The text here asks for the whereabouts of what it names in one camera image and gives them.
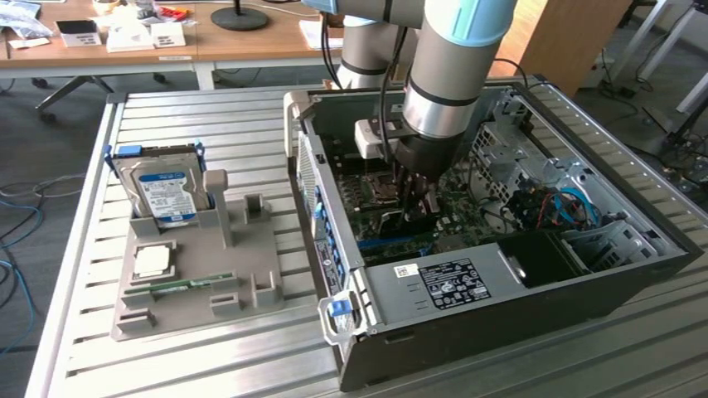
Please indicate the black open PC case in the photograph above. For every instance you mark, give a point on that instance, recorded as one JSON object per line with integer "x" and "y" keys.
{"x": 498, "y": 340}

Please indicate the CPU socket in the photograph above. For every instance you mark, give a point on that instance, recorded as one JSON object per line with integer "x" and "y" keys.
{"x": 379, "y": 186}

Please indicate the black stand base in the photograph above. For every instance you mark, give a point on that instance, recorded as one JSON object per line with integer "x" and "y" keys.
{"x": 665, "y": 120}

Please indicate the silver slotted disk bay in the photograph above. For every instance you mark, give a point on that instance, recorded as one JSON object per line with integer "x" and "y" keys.
{"x": 609, "y": 248}

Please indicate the white box black lid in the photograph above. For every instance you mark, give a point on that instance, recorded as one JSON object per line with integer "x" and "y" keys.
{"x": 78, "y": 39}

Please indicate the white paper card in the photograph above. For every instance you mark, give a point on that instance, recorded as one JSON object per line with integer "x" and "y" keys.
{"x": 27, "y": 42}

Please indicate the black round lamp base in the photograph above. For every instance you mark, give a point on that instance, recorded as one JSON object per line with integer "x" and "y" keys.
{"x": 241, "y": 18}

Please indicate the blue card latch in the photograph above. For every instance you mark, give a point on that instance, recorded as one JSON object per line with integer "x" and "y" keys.
{"x": 341, "y": 267}
{"x": 329, "y": 234}

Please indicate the green motherboard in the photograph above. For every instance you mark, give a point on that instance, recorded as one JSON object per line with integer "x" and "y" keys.
{"x": 465, "y": 207}

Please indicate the white paper booklet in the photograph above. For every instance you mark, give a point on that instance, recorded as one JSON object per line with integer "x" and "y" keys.
{"x": 315, "y": 37}

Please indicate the green graphics card black cooler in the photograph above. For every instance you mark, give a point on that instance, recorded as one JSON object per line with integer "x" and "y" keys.
{"x": 405, "y": 228}

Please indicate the clear plastic bag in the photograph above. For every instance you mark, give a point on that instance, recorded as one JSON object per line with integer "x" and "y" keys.
{"x": 22, "y": 20}

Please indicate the grey wheeled leg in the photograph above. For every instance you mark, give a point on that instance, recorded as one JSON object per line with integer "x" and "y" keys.
{"x": 73, "y": 89}

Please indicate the perforated metal disk bay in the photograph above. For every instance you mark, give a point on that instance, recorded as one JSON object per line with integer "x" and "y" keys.
{"x": 498, "y": 166}

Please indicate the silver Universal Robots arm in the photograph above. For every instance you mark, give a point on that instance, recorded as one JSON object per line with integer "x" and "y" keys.
{"x": 449, "y": 62}

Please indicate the white stand block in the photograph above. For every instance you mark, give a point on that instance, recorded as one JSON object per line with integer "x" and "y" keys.
{"x": 130, "y": 43}

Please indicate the red orange object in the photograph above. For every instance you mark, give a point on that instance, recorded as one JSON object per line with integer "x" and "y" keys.
{"x": 174, "y": 13}

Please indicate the hard disk with blue bracket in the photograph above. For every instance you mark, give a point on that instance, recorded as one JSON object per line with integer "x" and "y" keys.
{"x": 161, "y": 195}

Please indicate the white table frame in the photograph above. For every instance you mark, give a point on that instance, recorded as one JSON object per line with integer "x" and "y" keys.
{"x": 691, "y": 97}

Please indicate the blue rear clip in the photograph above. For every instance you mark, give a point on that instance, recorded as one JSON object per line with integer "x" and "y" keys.
{"x": 319, "y": 203}

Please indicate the silver CPU chip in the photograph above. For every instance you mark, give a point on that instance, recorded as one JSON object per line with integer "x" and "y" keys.
{"x": 151, "y": 261}

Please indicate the blue expansion slot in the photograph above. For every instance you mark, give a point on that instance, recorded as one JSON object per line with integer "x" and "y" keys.
{"x": 370, "y": 244}

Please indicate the small white box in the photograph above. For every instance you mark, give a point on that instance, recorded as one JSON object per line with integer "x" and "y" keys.
{"x": 169, "y": 37}

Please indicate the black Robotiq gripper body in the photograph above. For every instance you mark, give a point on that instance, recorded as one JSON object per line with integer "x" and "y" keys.
{"x": 429, "y": 157}

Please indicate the green RAM stick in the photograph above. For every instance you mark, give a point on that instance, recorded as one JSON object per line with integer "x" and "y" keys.
{"x": 177, "y": 285}

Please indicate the silver power supply unit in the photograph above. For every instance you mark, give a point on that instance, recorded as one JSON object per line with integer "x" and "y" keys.
{"x": 387, "y": 298}

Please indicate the wooden desk white frame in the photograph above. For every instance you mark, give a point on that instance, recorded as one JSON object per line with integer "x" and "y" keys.
{"x": 249, "y": 45}
{"x": 55, "y": 58}

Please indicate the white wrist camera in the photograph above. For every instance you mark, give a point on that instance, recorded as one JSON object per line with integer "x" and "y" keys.
{"x": 369, "y": 141}

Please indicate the grey plastic parts rack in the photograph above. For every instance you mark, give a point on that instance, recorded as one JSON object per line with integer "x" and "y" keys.
{"x": 194, "y": 248}

